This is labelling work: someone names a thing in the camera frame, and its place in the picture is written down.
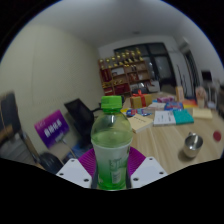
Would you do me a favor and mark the white pot with flowers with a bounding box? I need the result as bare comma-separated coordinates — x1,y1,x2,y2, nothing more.
195,86,208,108

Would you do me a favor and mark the beige book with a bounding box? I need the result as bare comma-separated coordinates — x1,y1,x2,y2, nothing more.
127,113,154,134

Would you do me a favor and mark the purple sign board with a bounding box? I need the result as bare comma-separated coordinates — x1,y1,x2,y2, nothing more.
33,109,70,149

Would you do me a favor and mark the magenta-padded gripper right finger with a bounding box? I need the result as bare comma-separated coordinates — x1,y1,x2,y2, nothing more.
127,146,168,190

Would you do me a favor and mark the blue printed box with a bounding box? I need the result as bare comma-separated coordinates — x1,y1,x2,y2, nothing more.
163,101,184,112

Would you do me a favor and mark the black swivel chair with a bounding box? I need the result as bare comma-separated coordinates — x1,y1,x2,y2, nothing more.
39,152,64,174

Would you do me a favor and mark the stainless steel cup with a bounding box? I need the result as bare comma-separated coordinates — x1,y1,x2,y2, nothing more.
182,131,204,159

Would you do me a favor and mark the pale yellow envelope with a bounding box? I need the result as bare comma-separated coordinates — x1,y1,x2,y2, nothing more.
192,107,214,120

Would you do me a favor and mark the black framed glass door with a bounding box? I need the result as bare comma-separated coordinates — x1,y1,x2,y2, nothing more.
113,42,178,89

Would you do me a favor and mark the yellow gift box red ribbon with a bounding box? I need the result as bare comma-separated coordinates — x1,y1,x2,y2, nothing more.
129,89,153,109

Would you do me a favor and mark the tan cardboard box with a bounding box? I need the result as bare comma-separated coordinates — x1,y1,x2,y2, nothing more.
175,85,185,103

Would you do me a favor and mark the black office chair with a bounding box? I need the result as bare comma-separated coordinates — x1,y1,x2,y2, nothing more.
63,98,101,148

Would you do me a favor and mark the green drink bottle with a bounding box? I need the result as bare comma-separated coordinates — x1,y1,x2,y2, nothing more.
90,95,134,191

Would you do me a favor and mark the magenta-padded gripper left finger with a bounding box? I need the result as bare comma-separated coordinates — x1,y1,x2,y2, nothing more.
55,148,98,190

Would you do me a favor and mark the white book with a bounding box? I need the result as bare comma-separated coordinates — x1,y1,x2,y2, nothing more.
153,110,177,127

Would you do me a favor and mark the orange book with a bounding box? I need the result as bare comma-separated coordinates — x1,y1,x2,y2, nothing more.
182,98,198,109

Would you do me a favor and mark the wooden shelf unit with trophies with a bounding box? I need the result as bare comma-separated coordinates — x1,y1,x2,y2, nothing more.
97,47,151,98

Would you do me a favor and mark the teal book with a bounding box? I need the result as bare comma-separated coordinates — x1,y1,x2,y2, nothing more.
172,108,195,126

